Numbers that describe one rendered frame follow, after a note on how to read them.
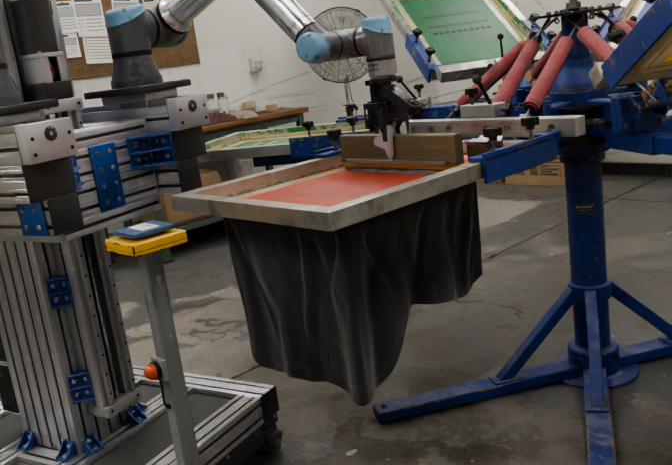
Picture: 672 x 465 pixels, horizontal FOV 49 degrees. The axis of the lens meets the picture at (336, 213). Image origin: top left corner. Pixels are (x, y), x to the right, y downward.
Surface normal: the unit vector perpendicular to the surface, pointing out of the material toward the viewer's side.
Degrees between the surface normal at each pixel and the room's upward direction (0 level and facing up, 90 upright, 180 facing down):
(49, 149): 90
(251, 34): 90
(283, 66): 90
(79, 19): 87
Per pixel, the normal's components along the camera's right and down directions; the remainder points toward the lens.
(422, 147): -0.73, 0.23
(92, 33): 0.68, 0.01
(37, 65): -0.49, 0.25
